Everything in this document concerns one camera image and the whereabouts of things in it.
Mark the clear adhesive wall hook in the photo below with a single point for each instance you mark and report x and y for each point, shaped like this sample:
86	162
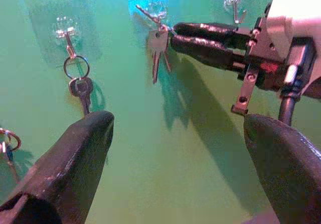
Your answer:
234	1
65	30
156	10

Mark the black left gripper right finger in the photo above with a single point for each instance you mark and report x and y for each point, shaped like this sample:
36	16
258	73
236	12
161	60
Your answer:
288	171

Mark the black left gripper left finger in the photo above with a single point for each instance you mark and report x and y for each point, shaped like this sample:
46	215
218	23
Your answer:
62	163

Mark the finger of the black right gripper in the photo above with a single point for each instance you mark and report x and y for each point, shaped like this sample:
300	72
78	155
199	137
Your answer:
203	30
205	49

